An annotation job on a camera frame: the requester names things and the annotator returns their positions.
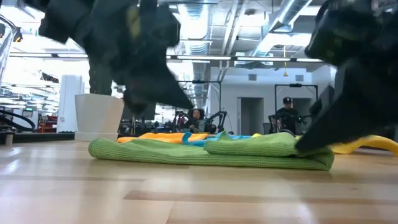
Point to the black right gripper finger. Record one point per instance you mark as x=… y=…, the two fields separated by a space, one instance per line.
x=360 y=109

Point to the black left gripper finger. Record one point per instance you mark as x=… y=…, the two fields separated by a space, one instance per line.
x=155 y=91

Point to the yellow microfiber towel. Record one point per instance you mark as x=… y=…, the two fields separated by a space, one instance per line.
x=367 y=144

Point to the orange microfiber towel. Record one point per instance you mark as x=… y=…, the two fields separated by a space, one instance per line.
x=164 y=137

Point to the blue microfiber towel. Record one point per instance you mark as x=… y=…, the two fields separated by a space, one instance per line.
x=199 y=141

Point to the green microfiber towel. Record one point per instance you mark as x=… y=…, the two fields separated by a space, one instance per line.
x=186 y=155

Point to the black monitor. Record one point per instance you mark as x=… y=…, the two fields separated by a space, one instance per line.
x=149 y=115

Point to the person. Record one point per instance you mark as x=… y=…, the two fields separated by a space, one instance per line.
x=196 y=119
x=287 y=118

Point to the dark green cactus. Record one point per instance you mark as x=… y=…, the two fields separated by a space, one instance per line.
x=100 y=84

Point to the white hexagonal plant pot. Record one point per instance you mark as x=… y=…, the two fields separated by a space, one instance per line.
x=99 y=115

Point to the background robot workstation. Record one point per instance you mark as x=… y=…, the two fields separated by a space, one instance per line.
x=275 y=102
x=220 y=119

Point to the white pillar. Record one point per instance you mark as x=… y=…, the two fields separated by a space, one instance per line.
x=71 y=102

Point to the dark doorway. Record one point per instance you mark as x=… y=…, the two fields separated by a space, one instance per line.
x=251 y=116

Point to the red tool cart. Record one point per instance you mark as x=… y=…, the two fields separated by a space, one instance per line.
x=46 y=123

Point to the clear plastic bin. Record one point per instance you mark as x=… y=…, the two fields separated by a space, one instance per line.
x=5 y=46

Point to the silver round air duct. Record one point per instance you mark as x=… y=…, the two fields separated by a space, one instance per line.
x=286 y=15
x=194 y=18

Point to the black aluminium table frame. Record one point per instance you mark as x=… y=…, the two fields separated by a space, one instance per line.
x=37 y=137

